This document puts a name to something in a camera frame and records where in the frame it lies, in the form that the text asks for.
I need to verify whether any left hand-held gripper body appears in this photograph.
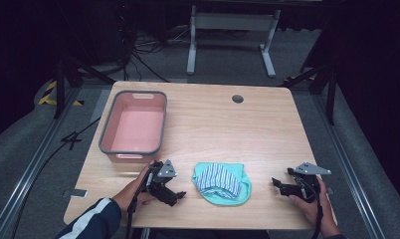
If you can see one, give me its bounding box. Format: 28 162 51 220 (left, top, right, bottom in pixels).
144 158 178 204

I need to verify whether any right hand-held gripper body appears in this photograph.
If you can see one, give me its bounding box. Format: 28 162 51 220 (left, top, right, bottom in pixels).
287 161 332 204

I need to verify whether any teal striped cloth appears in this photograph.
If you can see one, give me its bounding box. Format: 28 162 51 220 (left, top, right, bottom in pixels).
191 161 253 207

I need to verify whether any person's right hand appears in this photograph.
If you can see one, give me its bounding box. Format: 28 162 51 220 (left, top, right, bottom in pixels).
289 176 339 231

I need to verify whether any person's left hand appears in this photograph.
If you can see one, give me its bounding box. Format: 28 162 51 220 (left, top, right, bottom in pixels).
111 160 157 213

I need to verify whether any pink basin with grey rim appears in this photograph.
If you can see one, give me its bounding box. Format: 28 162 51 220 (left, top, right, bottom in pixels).
98 90 168 164

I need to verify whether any grey tape patch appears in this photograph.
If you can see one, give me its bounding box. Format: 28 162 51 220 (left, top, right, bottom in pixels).
62 187 89 199

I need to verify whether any black metal stand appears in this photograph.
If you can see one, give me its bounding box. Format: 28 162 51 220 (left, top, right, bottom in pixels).
280 58 339 126
52 54 116 120

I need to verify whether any black tape cross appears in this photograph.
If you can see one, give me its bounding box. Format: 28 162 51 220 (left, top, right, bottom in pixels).
61 130 84 151

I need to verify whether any yellow black floor tape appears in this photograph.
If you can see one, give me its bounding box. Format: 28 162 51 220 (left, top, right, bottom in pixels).
37 80 86 108

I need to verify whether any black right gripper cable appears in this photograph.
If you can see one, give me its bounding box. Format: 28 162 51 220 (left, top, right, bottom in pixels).
299 177 324 239

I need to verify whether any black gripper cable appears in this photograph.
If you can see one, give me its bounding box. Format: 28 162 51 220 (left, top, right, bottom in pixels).
124 170 152 239
299 177 324 239

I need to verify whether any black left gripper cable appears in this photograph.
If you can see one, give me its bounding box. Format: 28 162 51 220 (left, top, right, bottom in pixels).
124 170 152 239

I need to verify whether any aluminium floor rail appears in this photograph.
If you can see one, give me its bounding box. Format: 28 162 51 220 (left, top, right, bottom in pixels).
311 94 388 239
0 87 87 239

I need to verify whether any black floor cable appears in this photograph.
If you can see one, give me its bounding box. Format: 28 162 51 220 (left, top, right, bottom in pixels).
9 117 101 239

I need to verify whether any tangle of black cables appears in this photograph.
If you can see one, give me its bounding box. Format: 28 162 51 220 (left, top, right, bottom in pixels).
116 1 191 84

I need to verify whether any white metal desk frame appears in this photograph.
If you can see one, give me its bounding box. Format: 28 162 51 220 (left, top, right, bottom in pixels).
186 4 283 80

